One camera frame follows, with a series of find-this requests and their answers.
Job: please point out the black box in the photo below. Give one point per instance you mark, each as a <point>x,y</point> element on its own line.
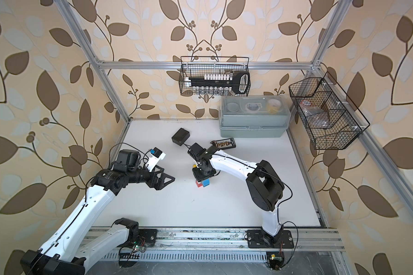
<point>180,137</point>

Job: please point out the grey plastic toolbox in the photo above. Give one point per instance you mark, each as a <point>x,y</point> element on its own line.
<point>253,117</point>

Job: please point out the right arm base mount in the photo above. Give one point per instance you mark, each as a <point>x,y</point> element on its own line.
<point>259,239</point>

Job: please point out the aluminium front rail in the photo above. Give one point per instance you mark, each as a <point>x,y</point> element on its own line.
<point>224,245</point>

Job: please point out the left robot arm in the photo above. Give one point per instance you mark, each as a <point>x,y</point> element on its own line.
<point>63,253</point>

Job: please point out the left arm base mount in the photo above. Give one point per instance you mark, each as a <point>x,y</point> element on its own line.
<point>140,237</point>

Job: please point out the black tool in basket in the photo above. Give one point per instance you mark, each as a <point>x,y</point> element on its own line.
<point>232,83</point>

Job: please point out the right wire basket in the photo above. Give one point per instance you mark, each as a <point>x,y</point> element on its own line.
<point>331,118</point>

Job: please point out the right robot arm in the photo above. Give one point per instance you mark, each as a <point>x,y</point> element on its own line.
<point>264,185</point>

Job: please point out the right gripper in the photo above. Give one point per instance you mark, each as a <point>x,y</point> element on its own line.
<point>199,177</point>

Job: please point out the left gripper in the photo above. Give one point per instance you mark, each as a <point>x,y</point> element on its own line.
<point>161,185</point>

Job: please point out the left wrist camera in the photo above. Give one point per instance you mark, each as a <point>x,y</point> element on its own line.
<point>154,156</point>

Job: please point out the wire basket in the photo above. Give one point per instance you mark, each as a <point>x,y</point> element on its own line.
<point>199,65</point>
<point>331,118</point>

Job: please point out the back wire basket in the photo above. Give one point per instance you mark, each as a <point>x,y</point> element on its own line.
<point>199,65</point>

